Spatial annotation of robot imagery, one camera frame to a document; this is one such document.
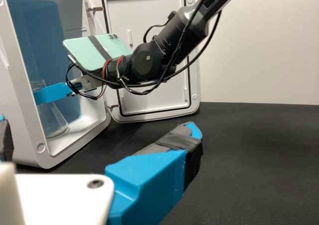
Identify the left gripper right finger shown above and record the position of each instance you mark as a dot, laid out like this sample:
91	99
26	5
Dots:
154	175

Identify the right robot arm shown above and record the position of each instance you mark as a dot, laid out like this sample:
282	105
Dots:
174	33

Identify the clear flask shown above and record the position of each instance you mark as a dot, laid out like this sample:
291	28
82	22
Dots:
53	120

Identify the incubator door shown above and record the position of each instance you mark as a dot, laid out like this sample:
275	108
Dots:
147	16

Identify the right wrist camera phone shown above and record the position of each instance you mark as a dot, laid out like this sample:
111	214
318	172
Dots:
86	52

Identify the white incubator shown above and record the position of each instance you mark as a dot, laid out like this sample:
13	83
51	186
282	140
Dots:
17	90

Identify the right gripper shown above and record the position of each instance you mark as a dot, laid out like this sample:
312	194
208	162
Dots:
87	81

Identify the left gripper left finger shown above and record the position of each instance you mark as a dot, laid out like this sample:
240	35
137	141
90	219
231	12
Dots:
5	138

